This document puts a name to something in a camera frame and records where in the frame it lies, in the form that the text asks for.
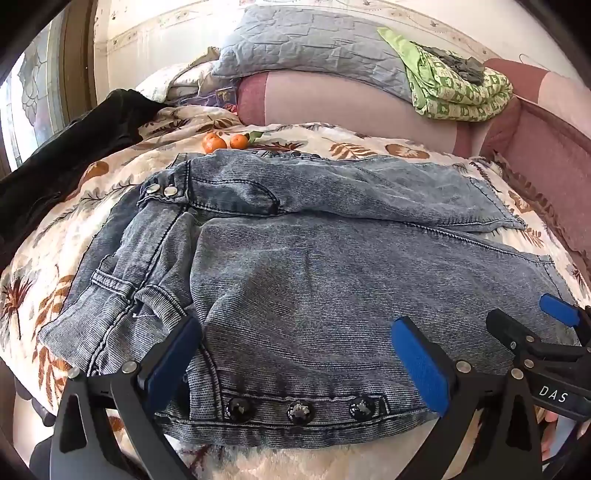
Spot person's right hand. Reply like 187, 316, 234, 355
540, 408, 564, 460

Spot blue denim pants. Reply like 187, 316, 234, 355
37, 148, 583, 450

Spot small grey cloth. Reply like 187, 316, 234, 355
416, 42, 488, 85

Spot leaf print fleece blanket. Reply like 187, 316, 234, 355
0, 108, 591, 480

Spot white floral pillow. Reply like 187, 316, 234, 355
137, 46, 241, 106

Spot leaded glass window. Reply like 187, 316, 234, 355
0, 28, 63, 167

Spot tangerine with leaf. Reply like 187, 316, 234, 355
229, 130, 266, 151

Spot black garment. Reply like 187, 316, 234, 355
0, 88, 174, 259

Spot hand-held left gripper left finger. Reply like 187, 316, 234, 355
50, 315, 202, 480

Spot green patterned blanket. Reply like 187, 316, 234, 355
376, 27, 514, 121

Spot grey quilted pillow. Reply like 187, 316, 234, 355
210, 4, 416, 102

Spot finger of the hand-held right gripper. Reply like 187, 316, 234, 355
486, 308, 542, 366
539, 294, 591, 344

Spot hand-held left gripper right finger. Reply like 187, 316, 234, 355
391, 316, 543, 480

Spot pink padded bolster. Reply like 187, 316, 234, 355
236, 58, 591, 259

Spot purple packet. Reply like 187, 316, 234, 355
182, 87, 239, 110

